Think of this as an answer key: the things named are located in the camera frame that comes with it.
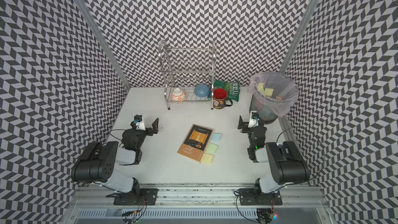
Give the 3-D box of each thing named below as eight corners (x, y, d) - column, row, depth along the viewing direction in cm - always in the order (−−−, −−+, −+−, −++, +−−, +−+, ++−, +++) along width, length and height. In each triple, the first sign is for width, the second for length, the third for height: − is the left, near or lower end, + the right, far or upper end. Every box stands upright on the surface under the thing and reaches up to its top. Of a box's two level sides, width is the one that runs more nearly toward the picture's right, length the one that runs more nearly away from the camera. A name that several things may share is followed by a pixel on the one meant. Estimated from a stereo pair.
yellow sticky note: (201, 163, 85) (201, 161, 83) (204, 153, 88) (204, 152, 86) (209, 166, 84) (209, 164, 82) (212, 156, 87) (212, 155, 85)
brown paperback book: (178, 153, 88) (177, 152, 86) (193, 124, 100) (193, 122, 98) (200, 163, 85) (200, 161, 83) (213, 132, 97) (213, 130, 95)
